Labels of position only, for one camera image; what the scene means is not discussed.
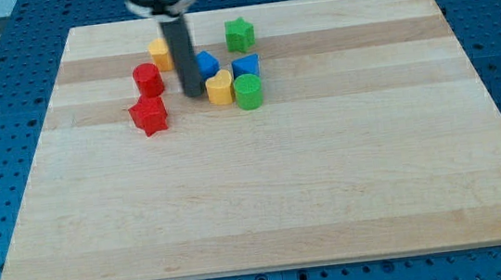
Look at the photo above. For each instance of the blue triangle block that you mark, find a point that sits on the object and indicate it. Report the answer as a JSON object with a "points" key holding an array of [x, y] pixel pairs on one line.
{"points": [[246, 65]]}

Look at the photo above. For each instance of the blue cube block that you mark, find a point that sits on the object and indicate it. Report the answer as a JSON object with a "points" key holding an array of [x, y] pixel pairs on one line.
{"points": [[208, 65]]}

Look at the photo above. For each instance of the green cylinder block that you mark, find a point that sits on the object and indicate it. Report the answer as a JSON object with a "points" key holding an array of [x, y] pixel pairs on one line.
{"points": [[249, 94]]}

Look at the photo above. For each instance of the yellow heart block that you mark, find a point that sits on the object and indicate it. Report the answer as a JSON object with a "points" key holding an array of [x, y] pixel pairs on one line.
{"points": [[220, 88]]}

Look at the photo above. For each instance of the red star block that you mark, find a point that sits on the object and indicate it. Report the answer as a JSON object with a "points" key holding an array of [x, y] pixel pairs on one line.
{"points": [[149, 114]]}

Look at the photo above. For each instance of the wooden board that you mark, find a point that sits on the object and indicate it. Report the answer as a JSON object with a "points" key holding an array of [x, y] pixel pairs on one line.
{"points": [[376, 139]]}

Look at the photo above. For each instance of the green star block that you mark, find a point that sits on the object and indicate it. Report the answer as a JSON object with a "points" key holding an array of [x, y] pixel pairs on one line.
{"points": [[239, 35]]}

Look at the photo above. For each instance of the red cylinder block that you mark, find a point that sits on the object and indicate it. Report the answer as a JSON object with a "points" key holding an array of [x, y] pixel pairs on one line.
{"points": [[148, 80]]}

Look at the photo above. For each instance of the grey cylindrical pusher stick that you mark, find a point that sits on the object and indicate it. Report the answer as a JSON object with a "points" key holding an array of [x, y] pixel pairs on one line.
{"points": [[180, 44]]}

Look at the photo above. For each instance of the yellow hexagon block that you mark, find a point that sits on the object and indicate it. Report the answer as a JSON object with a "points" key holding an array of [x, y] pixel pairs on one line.
{"points": [[160, 54]]}

